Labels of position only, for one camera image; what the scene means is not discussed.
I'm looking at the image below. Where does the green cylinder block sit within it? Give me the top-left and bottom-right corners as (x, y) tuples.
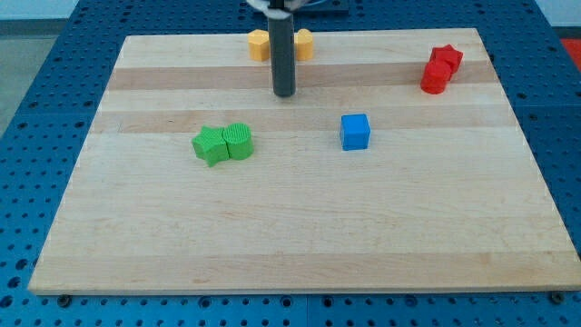
(222, 123), (253, 160)

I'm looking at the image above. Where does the blue cube block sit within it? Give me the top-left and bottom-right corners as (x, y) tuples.
(340, 114), (370, 151)

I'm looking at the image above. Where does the red cylinder block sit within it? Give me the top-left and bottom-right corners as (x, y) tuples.
(420, 60), (452, 94)

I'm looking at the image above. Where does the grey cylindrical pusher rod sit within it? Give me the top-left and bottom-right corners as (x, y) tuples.
(268, 5), (296, 97)

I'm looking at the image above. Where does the green star block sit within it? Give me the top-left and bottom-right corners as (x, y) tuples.
(192, 125), (230, 167)

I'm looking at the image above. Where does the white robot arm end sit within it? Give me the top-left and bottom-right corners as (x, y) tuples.
(246, 0), (310, 20)

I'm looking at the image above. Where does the red star block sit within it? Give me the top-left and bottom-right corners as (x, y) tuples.
(429, 45), (464, 79)

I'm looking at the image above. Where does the wooden board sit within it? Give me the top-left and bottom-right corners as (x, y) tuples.
(29, 28), (580, 295)

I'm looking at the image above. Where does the yellow heart block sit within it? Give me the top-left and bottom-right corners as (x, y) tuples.
(294, 29), (314, 61)

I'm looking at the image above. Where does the yellow hexagon block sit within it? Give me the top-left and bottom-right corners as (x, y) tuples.
(247, 29), (271, 62)

